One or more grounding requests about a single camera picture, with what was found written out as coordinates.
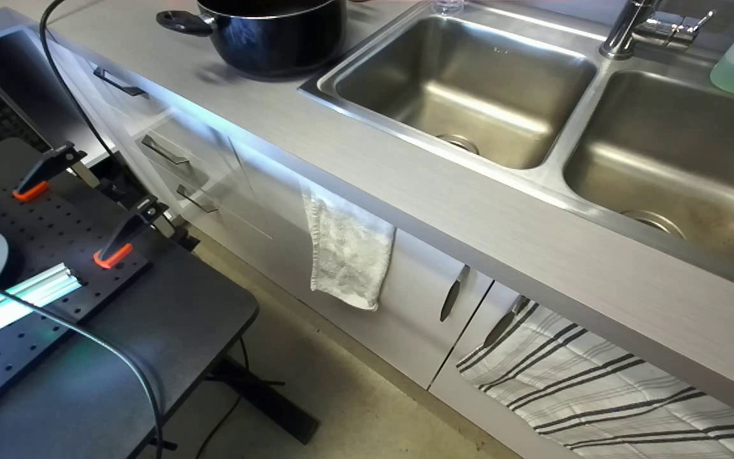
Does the black cooking pot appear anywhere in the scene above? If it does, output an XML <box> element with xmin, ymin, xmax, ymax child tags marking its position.
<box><xmin>152</xmin><ymin>0</ymin><xmax>349</xmax><ymax>81</ymax></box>

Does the glass pot lid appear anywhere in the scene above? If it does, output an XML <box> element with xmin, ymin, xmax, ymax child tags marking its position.
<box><xmin>198</xmin><ymin>0</ymin><xmax>337</xmax><ymax>25</ymax></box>

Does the white hanging towel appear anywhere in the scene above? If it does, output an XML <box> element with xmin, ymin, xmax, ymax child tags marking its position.
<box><xmin>301</xmin><ymin>189</ymin><xmax>397</xmax><ymax>313</ymax></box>

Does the stainless steel double sink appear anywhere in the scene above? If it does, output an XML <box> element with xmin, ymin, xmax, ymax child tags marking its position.
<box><xmin>301</xmin><ymin>3</ymin><xmax>734</xmax><ymax>287</ymax></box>

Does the black table foot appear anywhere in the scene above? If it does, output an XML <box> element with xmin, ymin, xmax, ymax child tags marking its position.
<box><xmin>212</xmin><ymin>353</ymin><xmax>323</xmax><ymax>445</ymax></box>

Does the white black-striped towel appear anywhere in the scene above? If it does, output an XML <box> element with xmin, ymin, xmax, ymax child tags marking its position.
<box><xmin>453</xmin><ymin>295</ymin><xmax>734</xmax><ymax>459</ymax></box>

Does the black perforated robot table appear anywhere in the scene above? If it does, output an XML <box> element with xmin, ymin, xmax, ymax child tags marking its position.
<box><xmin>0</xmin><ymin>138</ymin><xmax>262</xmax><ymax>459</ymax></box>

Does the chrome sink faucet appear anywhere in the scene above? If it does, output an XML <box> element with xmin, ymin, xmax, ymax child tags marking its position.
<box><xmin>599</xmin><ymin>0</ymin><xmax>716</xmax><ymax>63</ymax></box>

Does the dark cabinet door handle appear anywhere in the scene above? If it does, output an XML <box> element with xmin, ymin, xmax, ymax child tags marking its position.
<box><xmin>482</xmin><ymin>292</ymin><xmax>532</xmax><ymax>348</ymax></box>
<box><xmin>439</xmin><ymin>263</ymin><xmax>471</xmax><ymax>323</ymax></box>

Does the silver drawer handle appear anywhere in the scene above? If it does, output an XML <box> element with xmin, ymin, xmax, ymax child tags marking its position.
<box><xmin>91</xmin><ymin>65</ymin><xmax>147</xmax><ymax>100</ymax></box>
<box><xmin>174</xmin><ymin>184</ymin><xmax>220</xmax><ymax>216</ymax></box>
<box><xmin>141</xmin><ymin>133</ymin><xmax>194</xmax><ymax>171</ymax></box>

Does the black orange-handled clamp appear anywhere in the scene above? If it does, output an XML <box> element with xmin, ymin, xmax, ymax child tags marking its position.
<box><xmin>9</xmin><ymin>142</ymin><xmax>102</xmax><ymax>206</ymax></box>
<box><xmin>90</xmin><ymin>195</ymin><xmax>188</xmax><ymax>273</ymax></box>

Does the thin black cable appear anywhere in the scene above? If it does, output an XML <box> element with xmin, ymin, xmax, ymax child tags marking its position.
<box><xmin>0</xmin><ymin>268</ymin><xmax>171</xmax><ymax>459</ymax></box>

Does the aluminium rail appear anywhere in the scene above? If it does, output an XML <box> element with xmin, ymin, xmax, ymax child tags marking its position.
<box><xmin>0</xmin><ymin>259</ymin><xmax>87</xmax><ymax>313</ymax></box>

